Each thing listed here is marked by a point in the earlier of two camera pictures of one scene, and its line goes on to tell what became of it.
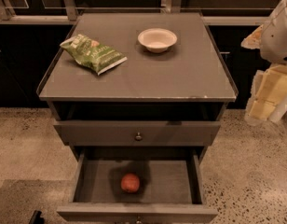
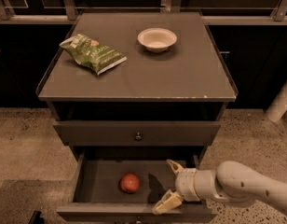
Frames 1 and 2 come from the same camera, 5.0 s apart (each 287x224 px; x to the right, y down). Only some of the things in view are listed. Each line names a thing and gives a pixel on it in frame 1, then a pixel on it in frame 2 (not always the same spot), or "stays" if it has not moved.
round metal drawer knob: (138, 137) stays
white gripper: (278, 40) -> (183, 184)
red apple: (129, 183) stays
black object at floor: (36, 217) stays
